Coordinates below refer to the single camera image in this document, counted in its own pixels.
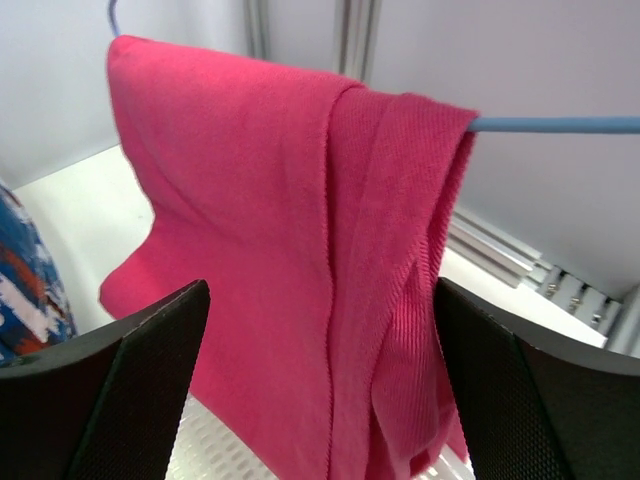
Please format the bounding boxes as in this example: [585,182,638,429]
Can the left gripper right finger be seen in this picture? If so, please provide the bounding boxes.
[434,278,639,480]

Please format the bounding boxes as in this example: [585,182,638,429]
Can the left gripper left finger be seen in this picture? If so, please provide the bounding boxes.
[1,280,210,479]

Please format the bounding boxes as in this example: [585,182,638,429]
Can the blue white patterned trousers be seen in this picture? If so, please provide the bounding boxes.
[1,185,78,364]

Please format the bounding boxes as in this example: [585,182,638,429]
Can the pink trousers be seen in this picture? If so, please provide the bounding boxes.
[100,35,476,479]

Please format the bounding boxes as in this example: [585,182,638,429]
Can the blue hanger with pink trousers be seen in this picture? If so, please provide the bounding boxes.
[107,0,640,136]

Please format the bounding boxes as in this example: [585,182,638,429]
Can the right aluminium frame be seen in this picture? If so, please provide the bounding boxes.
[243,1,639,356]

